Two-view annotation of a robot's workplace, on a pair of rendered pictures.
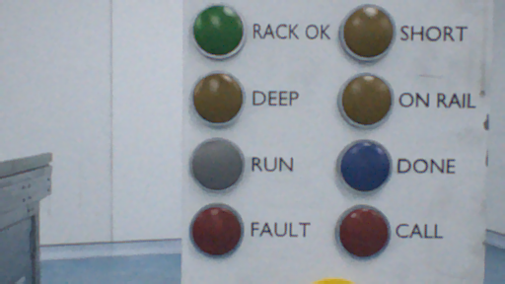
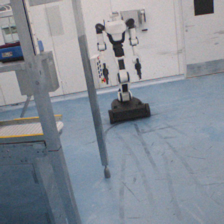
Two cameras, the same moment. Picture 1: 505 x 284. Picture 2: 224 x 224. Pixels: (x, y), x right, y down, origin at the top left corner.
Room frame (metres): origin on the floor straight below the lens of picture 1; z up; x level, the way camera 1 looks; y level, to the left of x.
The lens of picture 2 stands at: (-0.24, 2.20, 1.49)
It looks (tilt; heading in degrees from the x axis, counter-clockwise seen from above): 21 degrees down; 282
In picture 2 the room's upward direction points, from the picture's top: 9 degrees counter-clockwise
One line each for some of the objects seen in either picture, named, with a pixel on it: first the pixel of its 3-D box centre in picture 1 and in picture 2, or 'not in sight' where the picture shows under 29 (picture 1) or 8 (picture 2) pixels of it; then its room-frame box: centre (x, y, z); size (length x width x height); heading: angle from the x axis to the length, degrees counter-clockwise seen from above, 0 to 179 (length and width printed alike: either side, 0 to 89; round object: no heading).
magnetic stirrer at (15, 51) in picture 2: not in sight; (20, 49); (0.52, 0.77, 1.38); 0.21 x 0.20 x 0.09; 90
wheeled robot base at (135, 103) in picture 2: not in sight; (125, 102); (0.34, -1.63, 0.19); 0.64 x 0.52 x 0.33; 105
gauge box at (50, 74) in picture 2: not in sight; (37, 75); (0.50, 0.68, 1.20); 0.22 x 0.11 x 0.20; 0
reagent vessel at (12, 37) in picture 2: not in sight; (13, 24); (0.52, 0.78, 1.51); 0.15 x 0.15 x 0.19
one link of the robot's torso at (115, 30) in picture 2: not in sight; (115, 31); (0.35, -1.65, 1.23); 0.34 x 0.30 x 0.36; 15
